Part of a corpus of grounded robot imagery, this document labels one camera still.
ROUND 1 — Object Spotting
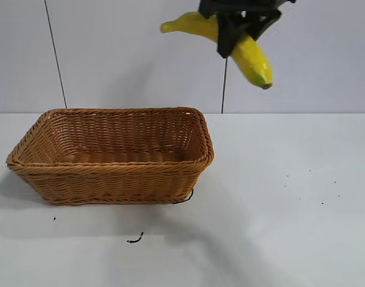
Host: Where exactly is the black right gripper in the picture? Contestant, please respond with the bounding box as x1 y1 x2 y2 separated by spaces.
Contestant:
199 0 297 60

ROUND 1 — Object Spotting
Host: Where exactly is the short curled black thread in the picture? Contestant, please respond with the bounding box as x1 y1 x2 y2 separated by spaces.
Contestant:
126 231 145 243

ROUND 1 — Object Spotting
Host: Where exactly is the black thread under basket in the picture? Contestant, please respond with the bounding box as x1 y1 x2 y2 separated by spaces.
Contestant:
172 188 195 206

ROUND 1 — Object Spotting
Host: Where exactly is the yellow banana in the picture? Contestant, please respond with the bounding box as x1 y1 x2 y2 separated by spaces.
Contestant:
160 11 274 91

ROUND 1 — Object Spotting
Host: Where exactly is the brown woven wicker basket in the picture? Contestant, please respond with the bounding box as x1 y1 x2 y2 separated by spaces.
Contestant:
5 106 215 206

